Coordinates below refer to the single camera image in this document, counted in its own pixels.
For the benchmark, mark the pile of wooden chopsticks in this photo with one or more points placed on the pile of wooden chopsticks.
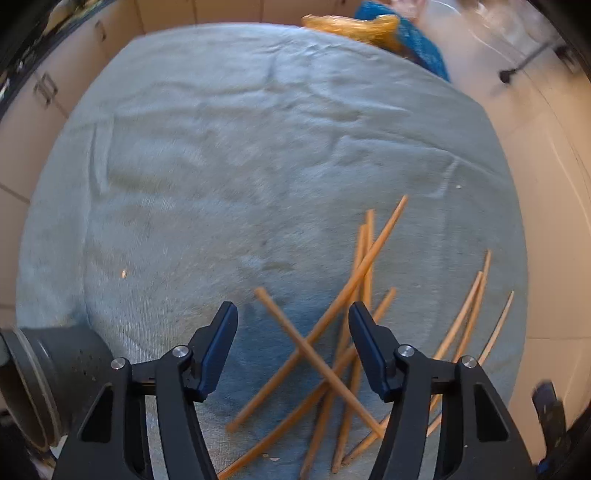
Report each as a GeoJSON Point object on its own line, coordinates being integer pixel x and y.
{"type": "Point", "coordinates": [305, 345]}

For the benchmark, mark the light blue tablecloth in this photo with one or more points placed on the light blue tablecloth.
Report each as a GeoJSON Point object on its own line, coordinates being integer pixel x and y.
{"type": "Point", "coordinates": [231, 161]}

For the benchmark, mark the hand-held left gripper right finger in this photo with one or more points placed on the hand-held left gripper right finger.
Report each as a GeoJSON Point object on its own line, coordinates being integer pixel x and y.
{"type": "Point", "coordinates": [367, 350]}

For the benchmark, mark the grey cylindrical utensil holder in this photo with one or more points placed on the grey cylindrical utensil holder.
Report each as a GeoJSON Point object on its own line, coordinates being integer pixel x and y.
{"type": "Point", "coordinates": [69, 355]}

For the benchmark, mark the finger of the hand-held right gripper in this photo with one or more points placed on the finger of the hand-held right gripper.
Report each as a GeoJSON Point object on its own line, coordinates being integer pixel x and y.
{"type": "Point", "coordinates": [549, 415]}

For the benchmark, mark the blue plastic bag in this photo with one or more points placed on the blue plastic bag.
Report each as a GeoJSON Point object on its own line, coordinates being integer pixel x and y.
{"type": "Point", "coordinates": [425, 50]}

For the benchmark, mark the yellow plastic bag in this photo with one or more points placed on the yellow plastic bag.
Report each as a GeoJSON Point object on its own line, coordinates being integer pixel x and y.
{"type": "Point", "coordinates": [351, 27]}

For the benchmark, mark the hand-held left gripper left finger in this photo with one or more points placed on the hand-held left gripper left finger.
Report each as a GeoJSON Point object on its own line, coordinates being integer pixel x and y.
{"type": "Point", "coordinates": [217, 350]}

